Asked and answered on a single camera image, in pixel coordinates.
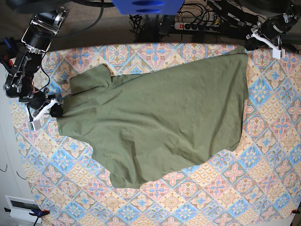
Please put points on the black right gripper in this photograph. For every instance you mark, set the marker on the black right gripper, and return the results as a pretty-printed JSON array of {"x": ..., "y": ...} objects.
[{"x": 56, "y": 111}]

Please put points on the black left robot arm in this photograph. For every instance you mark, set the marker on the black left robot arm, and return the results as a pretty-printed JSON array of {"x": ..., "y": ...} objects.
[{"x": 268, "y": 33}]

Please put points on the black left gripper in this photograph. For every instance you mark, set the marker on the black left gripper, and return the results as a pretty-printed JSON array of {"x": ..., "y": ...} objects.
[{"x": 253, "y": 44}]

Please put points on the blue orange clamp lower left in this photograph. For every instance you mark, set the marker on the blue orange clamp lower left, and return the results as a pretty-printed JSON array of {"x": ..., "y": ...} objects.
[{"x": 32, "y": 215}]

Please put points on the olive green t-shirt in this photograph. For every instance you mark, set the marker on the olive green t-shirt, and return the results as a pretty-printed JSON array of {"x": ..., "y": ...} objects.
[{"x": 144, "y": 126}]

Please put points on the white power strip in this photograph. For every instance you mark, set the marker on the white power strip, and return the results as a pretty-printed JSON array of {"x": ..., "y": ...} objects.
[{"x": 181, "y": 26}]

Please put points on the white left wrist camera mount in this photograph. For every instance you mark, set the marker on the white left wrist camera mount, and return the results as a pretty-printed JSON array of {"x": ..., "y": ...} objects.
[{"x": 275, "y": 43}]

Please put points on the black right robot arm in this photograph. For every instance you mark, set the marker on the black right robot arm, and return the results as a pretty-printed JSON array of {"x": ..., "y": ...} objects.
[{"x": 23, "y": 62}]

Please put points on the orange clamp lower right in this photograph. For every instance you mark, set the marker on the orange clamp lower right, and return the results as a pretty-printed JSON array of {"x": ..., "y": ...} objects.
[{"x": 295, "y": 211}]

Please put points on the colourful patterned tablecloth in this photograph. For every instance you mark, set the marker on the colourful patterned tablecloth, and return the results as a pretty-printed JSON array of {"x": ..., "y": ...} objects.
[{"x": 258, "y": 182}]

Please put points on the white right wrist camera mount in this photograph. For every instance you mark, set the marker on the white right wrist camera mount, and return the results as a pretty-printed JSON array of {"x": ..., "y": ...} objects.
[{"x": 34, "y": 123}]

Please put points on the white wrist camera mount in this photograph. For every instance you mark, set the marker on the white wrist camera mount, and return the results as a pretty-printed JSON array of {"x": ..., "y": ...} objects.
[
  {"x": 34, "y": 123},
  {"x": 275, "y": 43}
]

